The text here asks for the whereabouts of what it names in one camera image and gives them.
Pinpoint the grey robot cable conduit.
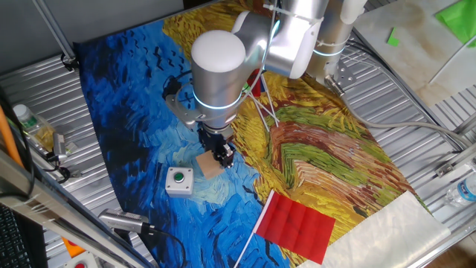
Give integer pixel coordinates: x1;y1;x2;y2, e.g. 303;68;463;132
325;76;473;148

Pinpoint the white glossy sheet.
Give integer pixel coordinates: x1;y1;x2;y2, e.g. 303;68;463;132
297;191;452;268

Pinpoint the small green paper scrap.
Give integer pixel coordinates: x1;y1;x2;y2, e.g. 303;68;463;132
386;27;401;48

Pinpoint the black keyboard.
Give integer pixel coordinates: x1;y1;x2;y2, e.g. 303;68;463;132
0;204;33;268

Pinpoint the ribbed silver camera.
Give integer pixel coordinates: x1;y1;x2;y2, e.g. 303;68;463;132
98;208;149;235

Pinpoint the black ribbed camera cable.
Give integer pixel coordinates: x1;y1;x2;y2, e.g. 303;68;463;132
140;222;187;268

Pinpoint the orange box red button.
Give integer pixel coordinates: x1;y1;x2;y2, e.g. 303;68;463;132
61;237;87;258

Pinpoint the painted landscape print cloth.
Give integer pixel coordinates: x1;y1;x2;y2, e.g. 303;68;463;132
72;0;432;268

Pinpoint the small silver black device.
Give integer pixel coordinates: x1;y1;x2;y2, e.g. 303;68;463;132
51;132;70;163

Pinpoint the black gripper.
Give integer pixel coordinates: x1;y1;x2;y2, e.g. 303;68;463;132
197;127;236;170

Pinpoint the small red flag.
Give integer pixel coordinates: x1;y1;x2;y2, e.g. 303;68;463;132
247;68;271;132

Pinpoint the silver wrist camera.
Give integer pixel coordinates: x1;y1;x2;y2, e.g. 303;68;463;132
165;92;202;130

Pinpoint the beige marble board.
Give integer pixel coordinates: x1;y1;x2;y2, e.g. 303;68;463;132
353;0;476;108

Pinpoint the yellow liquid bottle green label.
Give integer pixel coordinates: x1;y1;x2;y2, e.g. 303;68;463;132
13;103;57;152

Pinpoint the aluminium profile bracket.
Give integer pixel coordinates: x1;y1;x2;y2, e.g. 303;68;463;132
434;111;476;178

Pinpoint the grey box green push button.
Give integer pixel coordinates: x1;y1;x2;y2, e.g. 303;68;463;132
164;166;195;199

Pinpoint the orange pole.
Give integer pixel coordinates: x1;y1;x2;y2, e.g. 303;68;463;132
0;106;24;167

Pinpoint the light wooden block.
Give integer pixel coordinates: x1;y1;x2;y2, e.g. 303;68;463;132
196;150;226;181

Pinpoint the bright green paper sheet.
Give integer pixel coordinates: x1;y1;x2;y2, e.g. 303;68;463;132
434;0;476;48

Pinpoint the thin metal rod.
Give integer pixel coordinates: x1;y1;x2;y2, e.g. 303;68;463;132
31;0;78;60

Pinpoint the grey box red button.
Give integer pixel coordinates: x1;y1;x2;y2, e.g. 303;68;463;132
62;252;100;268

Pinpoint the aluminium frame bar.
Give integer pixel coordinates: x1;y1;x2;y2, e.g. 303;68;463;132
0;147;159;268

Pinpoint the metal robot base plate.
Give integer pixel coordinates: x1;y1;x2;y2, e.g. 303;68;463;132
323;59;358;89

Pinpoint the large red flag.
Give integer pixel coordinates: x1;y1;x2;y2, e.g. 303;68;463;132
233;189;337;268

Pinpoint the clear water bottle blue label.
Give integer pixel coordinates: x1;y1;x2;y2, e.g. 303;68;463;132
444;174;476;208

